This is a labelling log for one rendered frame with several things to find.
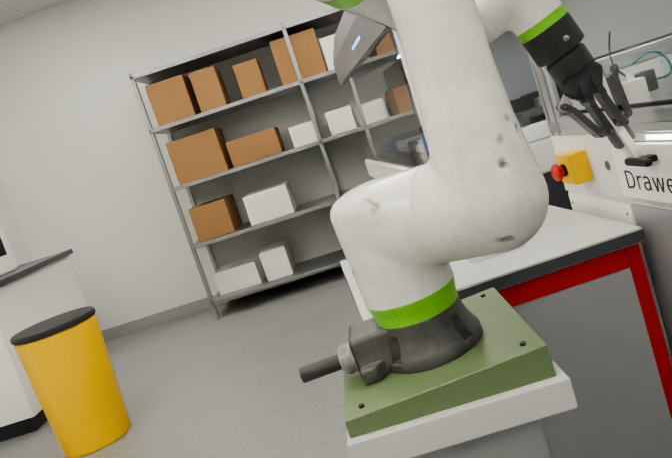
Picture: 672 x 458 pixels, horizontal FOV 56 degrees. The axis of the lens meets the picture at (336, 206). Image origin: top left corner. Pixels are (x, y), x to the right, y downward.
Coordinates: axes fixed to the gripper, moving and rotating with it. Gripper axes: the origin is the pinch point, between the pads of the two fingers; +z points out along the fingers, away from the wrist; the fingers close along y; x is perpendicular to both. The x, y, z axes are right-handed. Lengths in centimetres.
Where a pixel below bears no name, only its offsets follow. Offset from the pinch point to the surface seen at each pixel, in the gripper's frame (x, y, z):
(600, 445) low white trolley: -8, 37, 50
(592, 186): -28.2, -0.1, 12.4
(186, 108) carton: -382, 95, -108
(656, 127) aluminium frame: 3.6, -4.5, -0.2
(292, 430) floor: -140, 122, 56
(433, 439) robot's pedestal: 40, 57, 1
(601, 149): -19.2, -3.2, 4.0
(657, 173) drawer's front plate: 2.9, -0.2, 6.8
